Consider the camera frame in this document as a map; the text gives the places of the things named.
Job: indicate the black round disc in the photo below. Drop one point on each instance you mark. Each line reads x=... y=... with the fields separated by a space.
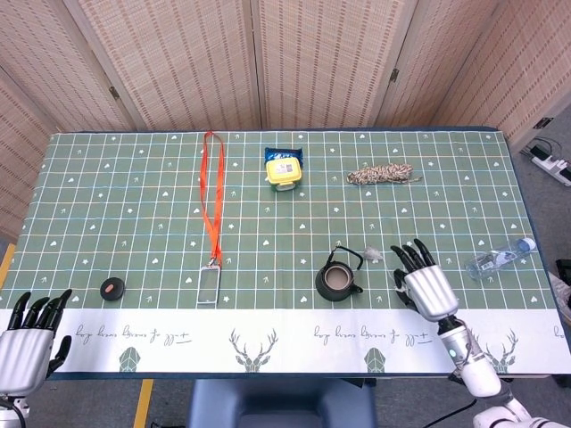
x=112 y=288

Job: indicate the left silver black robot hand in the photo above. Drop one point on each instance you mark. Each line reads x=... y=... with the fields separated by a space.
x=22 y=356

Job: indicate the yellow lid green box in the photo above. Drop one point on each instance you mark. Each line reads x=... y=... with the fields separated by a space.
x=283 y=174

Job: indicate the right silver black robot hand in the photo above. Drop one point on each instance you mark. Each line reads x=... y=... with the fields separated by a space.
x=430 y=290

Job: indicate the clear plastic water bottle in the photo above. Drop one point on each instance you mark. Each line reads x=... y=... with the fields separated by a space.
x=490 y=260

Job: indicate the white power strip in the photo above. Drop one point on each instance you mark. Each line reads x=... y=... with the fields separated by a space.
x=555 y=167

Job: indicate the woven bamboo screen panel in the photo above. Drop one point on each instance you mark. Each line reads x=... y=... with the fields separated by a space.
x=441 y=67
x=330 y=62
x=53 y=53
x=178 y=62
x=531 y=67
x=18 y=156

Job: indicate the brass screen hinge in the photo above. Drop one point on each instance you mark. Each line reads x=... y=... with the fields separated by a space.
x=114 y=93
x=394 y=74

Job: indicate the black iron teapot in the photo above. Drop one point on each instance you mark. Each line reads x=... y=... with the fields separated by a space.
x=323 y=285

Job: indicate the green grid deer tablecloth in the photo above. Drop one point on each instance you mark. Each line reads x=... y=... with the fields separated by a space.
x=134 y=214

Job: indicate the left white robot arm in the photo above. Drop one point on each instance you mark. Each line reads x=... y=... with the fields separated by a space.
x=11 y=408

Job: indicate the clear badge card holder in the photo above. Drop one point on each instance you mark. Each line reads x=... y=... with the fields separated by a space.
x=209 y=285

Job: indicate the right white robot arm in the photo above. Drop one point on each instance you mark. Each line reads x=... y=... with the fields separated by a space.
x=479 y=376

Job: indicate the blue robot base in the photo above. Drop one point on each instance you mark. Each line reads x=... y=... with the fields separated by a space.
x=285 y=401

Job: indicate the blue snack packet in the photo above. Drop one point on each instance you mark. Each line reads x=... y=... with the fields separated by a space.
x=274 y=153

